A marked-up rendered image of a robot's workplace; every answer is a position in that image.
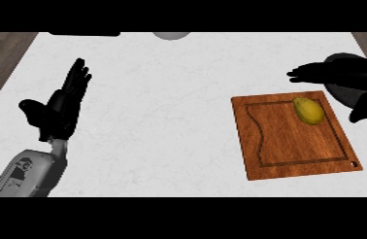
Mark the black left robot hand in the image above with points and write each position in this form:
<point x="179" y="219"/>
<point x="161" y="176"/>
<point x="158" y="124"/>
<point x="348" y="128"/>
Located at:
<point x="62" y="110"/>

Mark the brown wooden cutting board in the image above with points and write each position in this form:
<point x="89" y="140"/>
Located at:
<point x="291" y="142"/>

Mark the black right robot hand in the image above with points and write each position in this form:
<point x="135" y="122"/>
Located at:
<point x="329" y="73"/>

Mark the yellow lemon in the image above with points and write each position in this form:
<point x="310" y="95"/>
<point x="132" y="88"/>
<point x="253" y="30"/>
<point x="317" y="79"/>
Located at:
<point x="310" y="111"/>

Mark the grey rounded object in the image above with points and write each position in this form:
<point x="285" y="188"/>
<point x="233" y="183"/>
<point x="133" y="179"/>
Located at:
<point x="172" y="35"/>

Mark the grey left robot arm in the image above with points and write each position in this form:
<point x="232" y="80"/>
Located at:
<point x="29" y="171"/>

